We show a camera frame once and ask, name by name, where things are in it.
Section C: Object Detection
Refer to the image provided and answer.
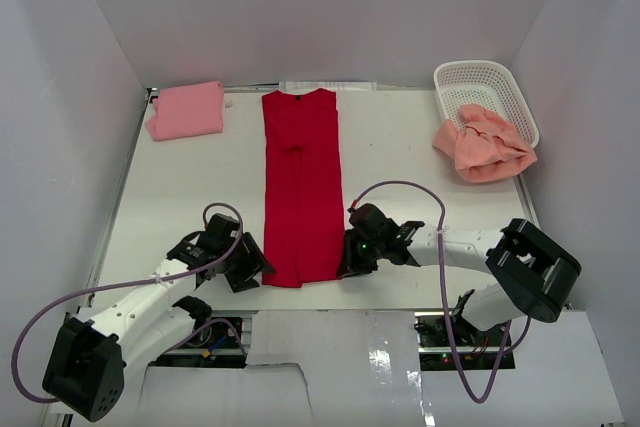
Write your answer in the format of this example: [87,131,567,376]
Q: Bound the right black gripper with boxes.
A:
[336,229,384,278]

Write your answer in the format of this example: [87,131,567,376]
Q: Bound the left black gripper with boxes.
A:
[218,231,275,292]

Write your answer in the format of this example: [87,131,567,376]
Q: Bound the red t shirt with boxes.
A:
[262,89,345,288]

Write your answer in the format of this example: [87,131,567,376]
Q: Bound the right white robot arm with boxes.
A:
[337,203,582,346]

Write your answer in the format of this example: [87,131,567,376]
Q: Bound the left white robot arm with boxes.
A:
[42,214,274,422]

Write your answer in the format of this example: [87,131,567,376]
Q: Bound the folded pink t shirt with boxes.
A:
[145,81,224,142]

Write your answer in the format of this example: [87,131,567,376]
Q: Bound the salmon t shirt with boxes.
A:
[432,104,538,183]

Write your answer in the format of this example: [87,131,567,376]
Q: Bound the papers at table back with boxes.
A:
[279,81,377,93]

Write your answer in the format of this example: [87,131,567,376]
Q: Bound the white plastic basket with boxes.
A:
[433,60,540,148]

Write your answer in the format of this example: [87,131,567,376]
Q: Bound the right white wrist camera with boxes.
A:
[348,201,362,221]

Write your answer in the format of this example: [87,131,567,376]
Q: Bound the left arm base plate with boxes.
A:
[164,316,249,369]

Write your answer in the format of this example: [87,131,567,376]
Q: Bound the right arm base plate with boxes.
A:
[414,311,505,372]

